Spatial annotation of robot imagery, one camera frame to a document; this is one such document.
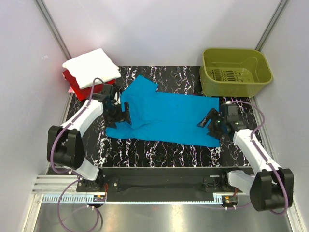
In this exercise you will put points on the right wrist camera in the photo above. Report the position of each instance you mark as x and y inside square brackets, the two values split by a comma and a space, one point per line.
[230, 113]

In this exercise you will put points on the corner aluminium post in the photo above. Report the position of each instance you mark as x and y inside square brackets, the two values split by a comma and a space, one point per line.
[53, 27]
[287, 31]

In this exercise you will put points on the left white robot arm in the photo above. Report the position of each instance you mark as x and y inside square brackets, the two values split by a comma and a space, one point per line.
[65, 148]

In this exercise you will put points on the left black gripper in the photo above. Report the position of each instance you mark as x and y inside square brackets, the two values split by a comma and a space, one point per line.
[122, 116]

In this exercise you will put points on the olive green plastic basket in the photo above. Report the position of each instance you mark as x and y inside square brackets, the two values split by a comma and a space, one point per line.
[230, 72]

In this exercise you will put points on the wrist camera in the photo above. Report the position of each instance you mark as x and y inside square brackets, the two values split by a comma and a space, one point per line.
[112, 90]
[230, 113]

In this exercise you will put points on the right corner aluminium post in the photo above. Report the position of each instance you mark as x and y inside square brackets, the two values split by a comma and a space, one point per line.
[287, 31]

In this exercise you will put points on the left corner aluminium post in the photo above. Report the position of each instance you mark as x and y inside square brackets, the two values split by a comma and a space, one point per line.
[53, 27]

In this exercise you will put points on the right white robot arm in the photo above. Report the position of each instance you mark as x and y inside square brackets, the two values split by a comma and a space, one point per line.
[243, 136]

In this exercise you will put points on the black marble pattern mat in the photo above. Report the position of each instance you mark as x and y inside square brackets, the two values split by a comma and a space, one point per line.
[108, 152]

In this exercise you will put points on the blue t-shirt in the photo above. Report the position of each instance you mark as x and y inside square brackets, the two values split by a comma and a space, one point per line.
[164, 117]

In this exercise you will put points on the aluminium frame rail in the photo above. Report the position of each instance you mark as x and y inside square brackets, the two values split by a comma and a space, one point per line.
[48, 184]

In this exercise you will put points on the folded red t-shirt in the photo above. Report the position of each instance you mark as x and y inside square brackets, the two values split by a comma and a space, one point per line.
[82, 94]

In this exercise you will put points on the folded white t-shirt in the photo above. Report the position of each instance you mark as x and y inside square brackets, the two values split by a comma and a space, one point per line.
[89, 66]

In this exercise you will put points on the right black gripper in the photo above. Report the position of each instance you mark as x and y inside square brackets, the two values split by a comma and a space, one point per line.
[212, 114]

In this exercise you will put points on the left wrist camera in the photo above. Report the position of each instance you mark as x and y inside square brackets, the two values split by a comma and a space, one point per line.
[112, 90]

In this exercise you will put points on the folded pink t-shirt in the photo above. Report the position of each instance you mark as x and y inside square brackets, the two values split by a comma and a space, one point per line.
[70, 90]

